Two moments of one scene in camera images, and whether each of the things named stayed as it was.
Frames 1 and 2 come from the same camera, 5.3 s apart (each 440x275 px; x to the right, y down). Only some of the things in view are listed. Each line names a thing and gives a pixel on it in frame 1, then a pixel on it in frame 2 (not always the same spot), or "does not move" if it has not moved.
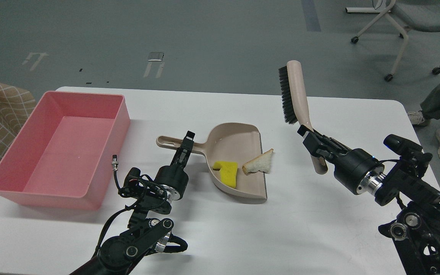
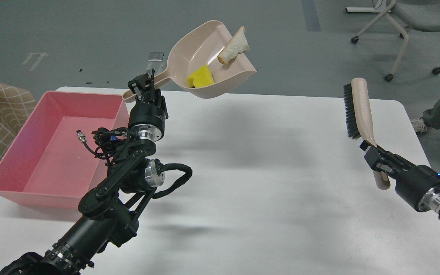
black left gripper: (175, 180) to (147, 121)
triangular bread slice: (262, 163) to (238, 44)
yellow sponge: (228, 172) to (202, 76)
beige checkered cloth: (1, 109) does not move
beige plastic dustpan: (227, 143) to (194, 64)
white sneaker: (416, 117) to (418, 125)
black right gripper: (359, 172) to (419, 185)
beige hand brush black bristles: (295, 105) to (358, 122)
